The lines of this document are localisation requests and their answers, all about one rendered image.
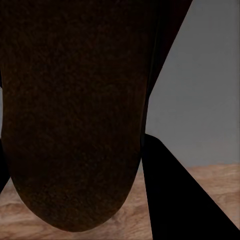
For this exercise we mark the sandal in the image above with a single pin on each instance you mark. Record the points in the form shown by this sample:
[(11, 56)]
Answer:
[(76, 77)]

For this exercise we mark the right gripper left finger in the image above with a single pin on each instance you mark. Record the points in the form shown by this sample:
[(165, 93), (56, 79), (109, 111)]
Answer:
[(4, 172)]

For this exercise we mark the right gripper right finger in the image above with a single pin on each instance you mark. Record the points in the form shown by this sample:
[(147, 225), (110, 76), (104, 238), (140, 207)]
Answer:
[(179, 207)]

